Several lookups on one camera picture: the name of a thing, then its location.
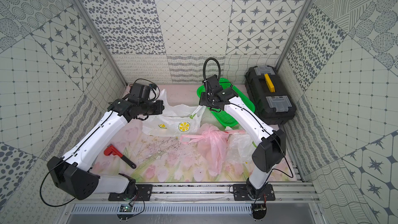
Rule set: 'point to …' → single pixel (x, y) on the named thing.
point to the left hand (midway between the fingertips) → (168, 107)
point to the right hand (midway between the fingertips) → (206, 102)
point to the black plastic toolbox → (273, 103)
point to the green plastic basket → (222, 114)
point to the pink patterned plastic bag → (212, 145)
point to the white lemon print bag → (239, 149)
